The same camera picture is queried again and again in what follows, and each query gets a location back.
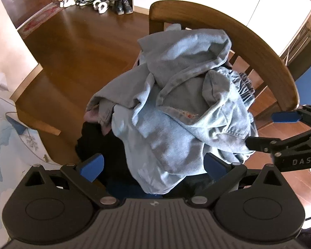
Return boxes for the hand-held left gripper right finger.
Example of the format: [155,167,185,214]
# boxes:
[187,153,287,209]

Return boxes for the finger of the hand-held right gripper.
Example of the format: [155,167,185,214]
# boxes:
[245,128,311,156]
[272,105,311,129]

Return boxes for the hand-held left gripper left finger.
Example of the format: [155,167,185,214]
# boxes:
[23,154,120,209]

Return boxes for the light blue denim jeans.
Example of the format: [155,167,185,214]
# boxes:
[111,27,257,195]

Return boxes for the grey elastic waist pants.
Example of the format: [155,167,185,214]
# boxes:
[87,67,161,133]

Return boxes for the black cloth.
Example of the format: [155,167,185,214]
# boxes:
[75,121,146,187]

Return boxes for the blue board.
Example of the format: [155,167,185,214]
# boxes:
[294,57,311,109]

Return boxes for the pink cloth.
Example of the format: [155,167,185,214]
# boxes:
[83,110,112,135]

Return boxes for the white and blue printed tablecloth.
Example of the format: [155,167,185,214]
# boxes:
[0,70,64,187]

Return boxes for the red patterned rug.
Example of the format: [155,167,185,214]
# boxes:
[18,2,65,37]

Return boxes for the wooden chair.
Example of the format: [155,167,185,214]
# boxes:
[133,0,301,135]

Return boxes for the row of shoes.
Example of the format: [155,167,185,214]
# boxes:
[59,0,134,15]

